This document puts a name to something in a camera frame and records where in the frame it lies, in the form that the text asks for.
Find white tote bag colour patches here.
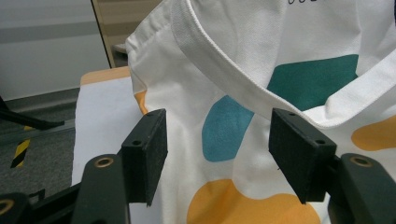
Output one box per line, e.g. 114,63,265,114
125,0,396,224

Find metal floor rail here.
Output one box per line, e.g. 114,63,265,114
0,119,77,147

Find black metal stand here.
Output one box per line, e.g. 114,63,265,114
0,95,65,132

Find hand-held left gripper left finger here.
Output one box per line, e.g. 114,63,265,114
120,107,169,207

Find white cabinet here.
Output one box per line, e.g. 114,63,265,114
0,0,112,101

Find light wooden desk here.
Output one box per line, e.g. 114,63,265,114
91,0,163,69

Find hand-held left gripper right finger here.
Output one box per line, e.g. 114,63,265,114
268,107,338,205

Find black yellow floor tape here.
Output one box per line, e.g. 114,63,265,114
10,125,33,169

